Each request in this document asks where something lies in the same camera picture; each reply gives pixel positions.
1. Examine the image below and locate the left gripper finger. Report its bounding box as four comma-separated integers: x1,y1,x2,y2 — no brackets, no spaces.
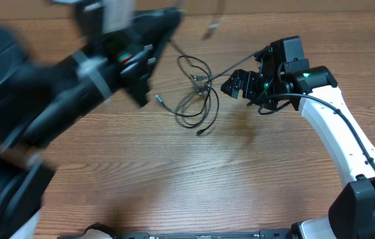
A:
154,8,184,53
125,72,150,108

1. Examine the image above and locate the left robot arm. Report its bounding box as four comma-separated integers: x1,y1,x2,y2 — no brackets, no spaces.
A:
0,1,183,238

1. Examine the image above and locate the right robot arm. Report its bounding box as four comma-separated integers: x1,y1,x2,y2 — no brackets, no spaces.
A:
221,36,375,238

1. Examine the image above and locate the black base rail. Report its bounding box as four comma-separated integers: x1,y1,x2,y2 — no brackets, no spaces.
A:
57,222,352,239

